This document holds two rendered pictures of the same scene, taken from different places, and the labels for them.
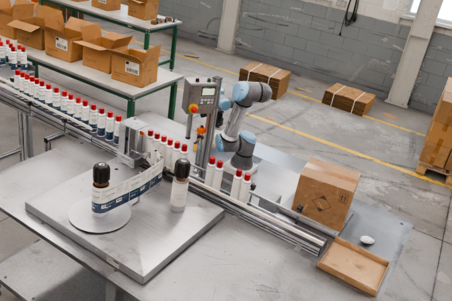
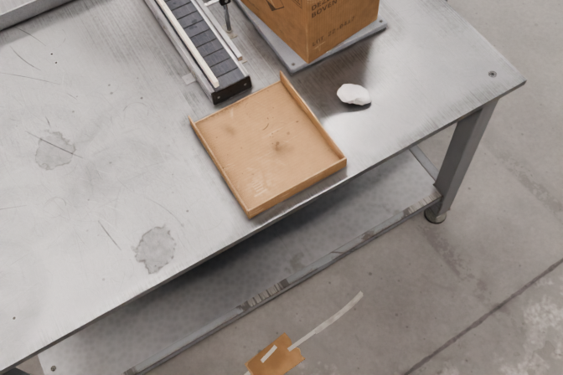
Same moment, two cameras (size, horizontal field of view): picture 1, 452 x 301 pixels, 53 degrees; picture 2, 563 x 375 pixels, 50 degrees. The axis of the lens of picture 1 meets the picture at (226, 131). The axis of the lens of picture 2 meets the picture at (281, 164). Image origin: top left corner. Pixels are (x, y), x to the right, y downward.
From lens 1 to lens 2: 176 cm
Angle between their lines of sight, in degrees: 42
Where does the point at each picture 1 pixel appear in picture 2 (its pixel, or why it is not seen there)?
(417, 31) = not seen: outside the picture
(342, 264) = (248, 133)
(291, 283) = (111, 145)
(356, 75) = not seen: outside the picture
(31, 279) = not seen: outside the picture
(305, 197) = not seen: outside the picture
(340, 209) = (296, 16)
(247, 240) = (111, 41)
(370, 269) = (298, 161)
